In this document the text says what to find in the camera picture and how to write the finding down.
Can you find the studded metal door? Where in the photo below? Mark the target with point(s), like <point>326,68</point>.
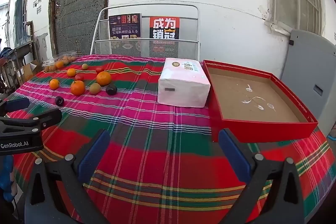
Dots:
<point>81,3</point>

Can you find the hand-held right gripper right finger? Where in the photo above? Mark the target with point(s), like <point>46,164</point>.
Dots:
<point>233,155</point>

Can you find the white metal mesh rack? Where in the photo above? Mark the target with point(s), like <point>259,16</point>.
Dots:
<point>105,47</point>

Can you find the large orange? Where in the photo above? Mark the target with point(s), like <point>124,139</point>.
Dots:
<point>103,78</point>

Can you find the person's left hand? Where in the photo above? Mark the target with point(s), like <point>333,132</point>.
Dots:
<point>5,176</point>

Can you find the dark purple plum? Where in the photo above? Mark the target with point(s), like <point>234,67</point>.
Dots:
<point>59,101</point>
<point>111,90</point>

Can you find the red cardboard box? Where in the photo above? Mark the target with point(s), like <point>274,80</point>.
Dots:
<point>252,98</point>

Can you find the red and black book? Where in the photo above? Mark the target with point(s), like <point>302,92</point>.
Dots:
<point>164,27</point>

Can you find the white pink tissue pack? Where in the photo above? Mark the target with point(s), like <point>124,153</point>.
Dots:
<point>181,85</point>

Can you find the cluttered metal shelf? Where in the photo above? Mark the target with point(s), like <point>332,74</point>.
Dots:
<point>15,56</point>

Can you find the grey plastic cabinet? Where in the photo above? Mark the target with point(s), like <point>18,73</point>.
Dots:
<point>304,61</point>

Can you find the blue framed window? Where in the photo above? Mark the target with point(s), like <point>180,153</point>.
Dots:
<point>21,14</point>

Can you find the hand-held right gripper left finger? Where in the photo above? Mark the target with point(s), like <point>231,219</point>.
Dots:
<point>94,155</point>

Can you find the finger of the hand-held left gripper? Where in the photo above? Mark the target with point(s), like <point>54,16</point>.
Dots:
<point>50,116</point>
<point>18,104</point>

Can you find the green kiwi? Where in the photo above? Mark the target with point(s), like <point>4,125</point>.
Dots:
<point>94,88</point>
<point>84,66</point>

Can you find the cardboard boxes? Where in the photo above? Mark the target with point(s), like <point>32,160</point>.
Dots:
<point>26,71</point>

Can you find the dark purple cookbook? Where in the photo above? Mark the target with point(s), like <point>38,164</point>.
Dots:
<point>125,26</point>

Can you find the small orange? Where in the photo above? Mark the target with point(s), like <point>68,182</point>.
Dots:
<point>60,64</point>
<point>71,72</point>
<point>54,83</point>

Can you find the orange with stem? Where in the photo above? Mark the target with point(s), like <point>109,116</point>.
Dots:
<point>77,87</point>

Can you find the red tomato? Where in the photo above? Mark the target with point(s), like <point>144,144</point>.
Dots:
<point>99,69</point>
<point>79,77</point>

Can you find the red plaid tablecloth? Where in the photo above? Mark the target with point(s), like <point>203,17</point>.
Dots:
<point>147,150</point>

